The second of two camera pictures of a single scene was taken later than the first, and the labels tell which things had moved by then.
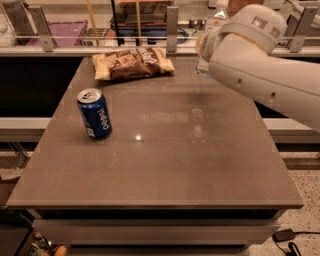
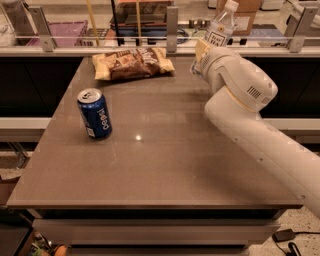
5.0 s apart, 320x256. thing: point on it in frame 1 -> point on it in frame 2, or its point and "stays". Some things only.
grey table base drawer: (156, 231) stays
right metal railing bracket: (298, 27) stays
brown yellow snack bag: (131, 63) stays
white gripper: (210, 46) -> (216, 62)
